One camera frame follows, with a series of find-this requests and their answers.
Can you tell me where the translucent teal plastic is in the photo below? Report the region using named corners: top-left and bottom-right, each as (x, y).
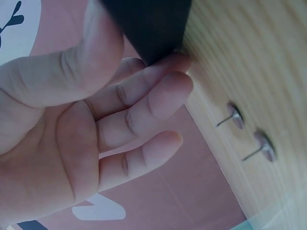
top-left (230, 191), bottom-right (307, 230)

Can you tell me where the silver metal thumbtack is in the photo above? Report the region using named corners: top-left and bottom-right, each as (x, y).
top-left (242, 128), bottom-right (277, 163)
top-left (216, 101), bottom-right (245, 130)

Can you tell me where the person's left hand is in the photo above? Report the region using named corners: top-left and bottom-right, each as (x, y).
top-left (0, 0), bottom-right (194, 228)

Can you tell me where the black object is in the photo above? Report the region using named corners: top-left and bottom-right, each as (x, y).
top-left (99, 0), bottom-right (192, 67)

